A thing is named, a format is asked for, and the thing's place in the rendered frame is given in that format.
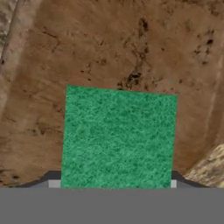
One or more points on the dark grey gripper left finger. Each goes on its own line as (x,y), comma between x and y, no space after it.
(49,179)

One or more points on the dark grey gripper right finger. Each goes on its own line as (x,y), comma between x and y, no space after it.
(178,180)

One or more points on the green sponge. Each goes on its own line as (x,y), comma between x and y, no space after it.
(118,137)

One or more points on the brown wooden cutting board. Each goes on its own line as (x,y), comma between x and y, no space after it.
(102,52)

